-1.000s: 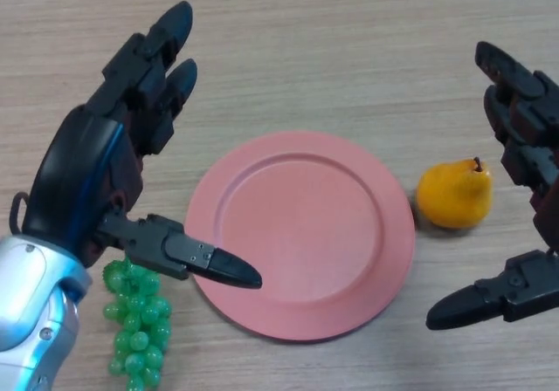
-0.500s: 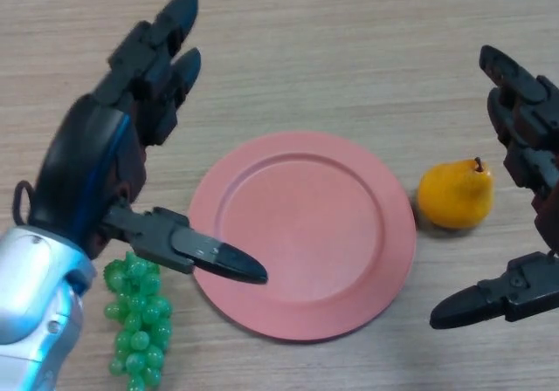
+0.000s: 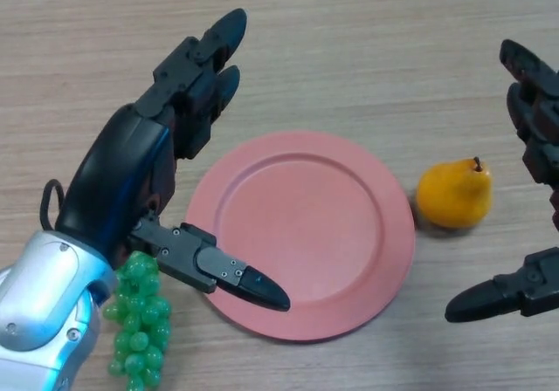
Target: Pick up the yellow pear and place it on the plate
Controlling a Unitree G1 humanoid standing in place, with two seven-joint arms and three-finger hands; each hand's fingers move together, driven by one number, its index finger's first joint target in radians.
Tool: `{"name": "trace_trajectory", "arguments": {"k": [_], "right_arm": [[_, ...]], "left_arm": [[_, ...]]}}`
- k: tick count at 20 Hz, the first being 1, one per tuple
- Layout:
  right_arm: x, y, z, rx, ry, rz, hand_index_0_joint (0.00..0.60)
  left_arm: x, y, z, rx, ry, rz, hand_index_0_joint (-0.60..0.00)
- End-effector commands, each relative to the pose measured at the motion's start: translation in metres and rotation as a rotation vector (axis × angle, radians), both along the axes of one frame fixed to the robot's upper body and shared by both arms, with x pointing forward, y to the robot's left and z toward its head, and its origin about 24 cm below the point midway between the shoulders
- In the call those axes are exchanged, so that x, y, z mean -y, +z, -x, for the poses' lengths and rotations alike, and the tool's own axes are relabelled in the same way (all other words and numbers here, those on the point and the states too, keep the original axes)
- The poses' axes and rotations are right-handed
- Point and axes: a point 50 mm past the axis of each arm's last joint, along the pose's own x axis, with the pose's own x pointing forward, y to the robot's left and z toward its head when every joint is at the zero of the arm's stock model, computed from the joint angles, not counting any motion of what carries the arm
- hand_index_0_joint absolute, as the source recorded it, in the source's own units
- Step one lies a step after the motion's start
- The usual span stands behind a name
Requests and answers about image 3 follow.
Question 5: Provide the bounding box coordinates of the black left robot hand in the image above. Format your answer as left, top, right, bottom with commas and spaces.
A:
55, 8, 292, 312

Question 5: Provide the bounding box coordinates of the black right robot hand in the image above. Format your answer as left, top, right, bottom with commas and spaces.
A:
445, 38, 559, 324

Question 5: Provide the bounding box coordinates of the yellow pear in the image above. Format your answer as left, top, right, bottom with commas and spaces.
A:
415, 156, 493, 230

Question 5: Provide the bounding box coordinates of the pink round plate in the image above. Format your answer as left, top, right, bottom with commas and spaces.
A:
185, 130, 416, 344

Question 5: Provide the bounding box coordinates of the green grape bunch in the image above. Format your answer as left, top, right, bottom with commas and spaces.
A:
102, 250, 173, 391

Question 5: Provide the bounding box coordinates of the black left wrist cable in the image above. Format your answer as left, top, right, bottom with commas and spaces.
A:
38, 179, 66, 231

